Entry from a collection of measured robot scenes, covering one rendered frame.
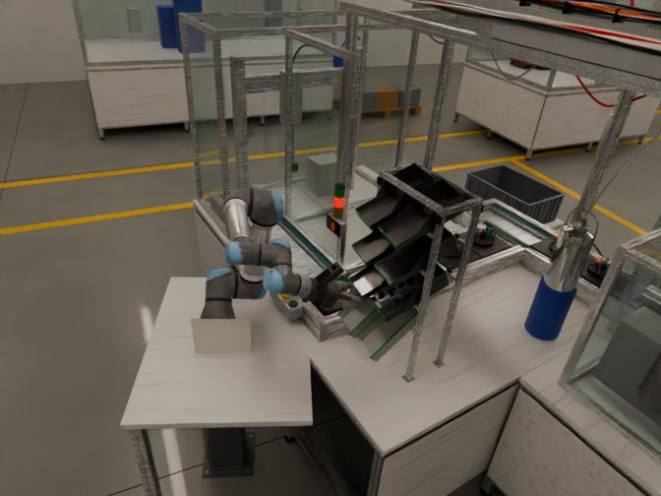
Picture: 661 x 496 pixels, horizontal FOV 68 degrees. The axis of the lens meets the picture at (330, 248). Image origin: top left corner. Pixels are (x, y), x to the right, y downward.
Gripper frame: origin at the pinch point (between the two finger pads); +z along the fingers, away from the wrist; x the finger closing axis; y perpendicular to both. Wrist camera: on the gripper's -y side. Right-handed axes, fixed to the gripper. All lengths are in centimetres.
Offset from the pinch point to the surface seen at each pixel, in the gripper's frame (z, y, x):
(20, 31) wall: -164, 134, -835
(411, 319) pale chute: 25.3, 2.9, 6.9
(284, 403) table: -6, 53, 4
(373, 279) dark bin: 17.5, 1.2, -14.7
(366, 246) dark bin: 8.6, -10.7, -18.2
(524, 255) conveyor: 134, -20, -45
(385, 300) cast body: 13.1, 0.1, 1.8
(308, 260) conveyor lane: 26, 31, -78
